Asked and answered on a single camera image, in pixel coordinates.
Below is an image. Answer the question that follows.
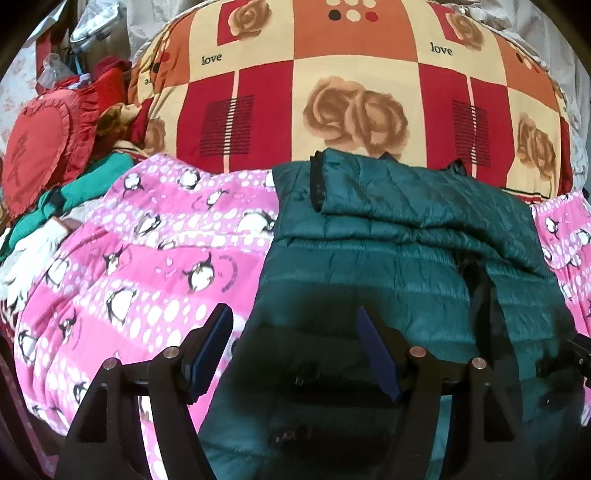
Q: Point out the clear plastic bag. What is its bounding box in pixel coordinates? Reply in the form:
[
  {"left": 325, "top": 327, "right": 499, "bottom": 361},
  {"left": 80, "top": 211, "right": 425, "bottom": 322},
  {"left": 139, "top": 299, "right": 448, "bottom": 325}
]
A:
[{"left": 39, "top": 52, "right": 80, "bottom": 89}]

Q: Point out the red heart pillow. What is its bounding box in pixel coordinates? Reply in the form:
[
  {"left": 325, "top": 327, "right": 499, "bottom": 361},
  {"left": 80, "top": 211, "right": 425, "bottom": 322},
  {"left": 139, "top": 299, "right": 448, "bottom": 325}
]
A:
[{"left": 0, "top": 85, "right": 101, "bottom": 219}]

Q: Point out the brown yellow cloth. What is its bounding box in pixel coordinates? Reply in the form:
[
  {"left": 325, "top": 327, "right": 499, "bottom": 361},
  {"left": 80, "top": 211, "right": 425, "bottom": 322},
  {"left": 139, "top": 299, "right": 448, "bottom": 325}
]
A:
[{"left": 95, "top": 104, "right": 154, "bottom": 154}]

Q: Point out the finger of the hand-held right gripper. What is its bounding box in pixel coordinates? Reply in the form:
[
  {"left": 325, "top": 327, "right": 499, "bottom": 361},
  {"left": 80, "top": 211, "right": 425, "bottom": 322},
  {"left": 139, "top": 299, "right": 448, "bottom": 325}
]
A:
[{"left": 538, "top": 338, "right": 591, "bottom": 384}]

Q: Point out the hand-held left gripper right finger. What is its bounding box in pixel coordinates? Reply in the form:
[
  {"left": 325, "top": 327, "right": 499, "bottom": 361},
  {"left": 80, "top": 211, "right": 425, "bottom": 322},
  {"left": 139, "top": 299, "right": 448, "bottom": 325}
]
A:
[{"left": 357, "top": 306, "right": 533, "bottom": 480}]

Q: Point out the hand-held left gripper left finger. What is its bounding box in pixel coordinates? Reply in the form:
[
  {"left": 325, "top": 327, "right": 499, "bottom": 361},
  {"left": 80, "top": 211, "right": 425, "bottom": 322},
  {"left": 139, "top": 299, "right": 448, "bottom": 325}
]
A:
[{"left": 55, "top": 304, "right": 235, "bottom": 480}]

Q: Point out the teal quilted jacket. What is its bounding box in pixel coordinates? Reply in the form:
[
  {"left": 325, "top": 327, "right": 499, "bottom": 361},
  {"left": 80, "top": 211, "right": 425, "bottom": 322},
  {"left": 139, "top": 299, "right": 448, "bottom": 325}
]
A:
[{"left": 198, "top": 148, "right": 591, "bottom": 480}]

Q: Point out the rose checkered quilt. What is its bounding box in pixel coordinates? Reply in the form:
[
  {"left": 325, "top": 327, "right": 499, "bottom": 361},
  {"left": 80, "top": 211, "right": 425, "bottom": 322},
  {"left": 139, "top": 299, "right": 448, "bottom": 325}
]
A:
[{"left": 127, "top": 0, "right": 574, "bottom": 205}]

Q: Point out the pink penguin blanket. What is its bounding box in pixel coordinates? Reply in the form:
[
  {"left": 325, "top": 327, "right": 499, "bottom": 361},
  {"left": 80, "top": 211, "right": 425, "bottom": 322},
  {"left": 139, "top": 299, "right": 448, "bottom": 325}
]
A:
[{"left": 0, "top": 154, "right": 591, "bottom": 462}]

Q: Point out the green cloth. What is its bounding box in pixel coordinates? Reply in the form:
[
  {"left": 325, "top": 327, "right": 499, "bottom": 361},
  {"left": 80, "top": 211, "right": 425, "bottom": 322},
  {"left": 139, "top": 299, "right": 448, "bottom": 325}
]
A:
[{"left": 9, "top": 152, "right": 136, "bottom": 251}]

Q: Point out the red cloth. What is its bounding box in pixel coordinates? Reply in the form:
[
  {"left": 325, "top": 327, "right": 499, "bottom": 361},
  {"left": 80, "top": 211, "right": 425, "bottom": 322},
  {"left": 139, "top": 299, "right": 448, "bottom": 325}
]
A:
[{"left": 90, "top": 55, "right": 136, "bottom": 121}]

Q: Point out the white knitted cloth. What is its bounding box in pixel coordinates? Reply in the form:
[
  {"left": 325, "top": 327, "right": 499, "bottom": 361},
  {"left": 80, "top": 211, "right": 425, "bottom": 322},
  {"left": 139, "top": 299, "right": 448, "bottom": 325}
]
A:
[{"left": 0, "top": 217, "right": 75, "bottom": 315}]

